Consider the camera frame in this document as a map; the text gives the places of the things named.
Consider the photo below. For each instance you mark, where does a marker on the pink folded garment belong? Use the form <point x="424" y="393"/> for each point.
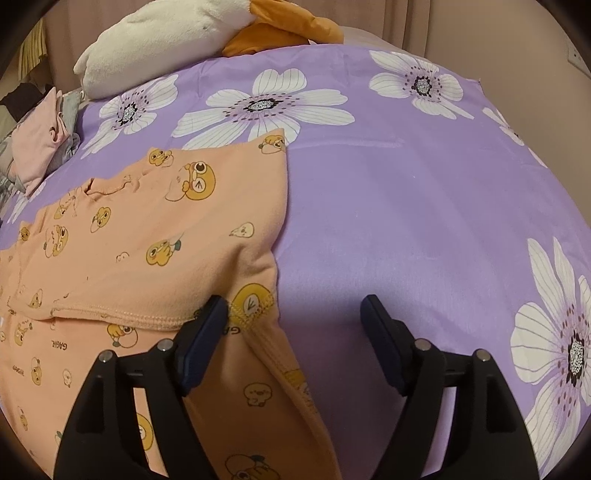
<point x="39" y="138"/>

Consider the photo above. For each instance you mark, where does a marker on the purple floral blanket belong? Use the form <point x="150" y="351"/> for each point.
<point x="392" y="194"/>

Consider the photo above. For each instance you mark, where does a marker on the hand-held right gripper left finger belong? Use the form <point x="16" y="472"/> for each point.
<point x="202" y="344"/>

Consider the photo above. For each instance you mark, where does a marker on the orange duck print garment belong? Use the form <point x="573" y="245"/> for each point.
<point x="138" y="258"/>

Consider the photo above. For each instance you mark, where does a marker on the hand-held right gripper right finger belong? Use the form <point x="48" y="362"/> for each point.
<point x="384" y="344"/>

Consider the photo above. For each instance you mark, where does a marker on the grey cloth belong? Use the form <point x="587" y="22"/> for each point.
<point x="69" y="110"/>

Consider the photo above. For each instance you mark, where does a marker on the white and orange plush toy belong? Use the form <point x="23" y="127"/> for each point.
<point x="184" y="41"/>

